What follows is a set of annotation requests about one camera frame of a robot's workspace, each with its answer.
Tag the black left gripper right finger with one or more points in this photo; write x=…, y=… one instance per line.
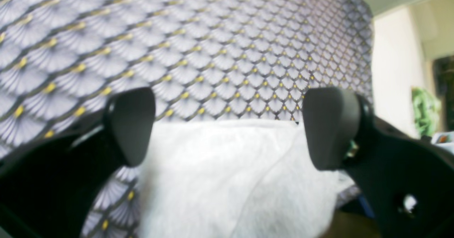
x=408, y=183

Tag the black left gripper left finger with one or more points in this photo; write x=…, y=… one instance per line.
x=48, y=187

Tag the light grey T-shirt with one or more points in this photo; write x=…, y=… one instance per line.
x=234, y=179

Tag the fan-patterned grey tablecloth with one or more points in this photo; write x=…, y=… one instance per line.
x=205, y=59

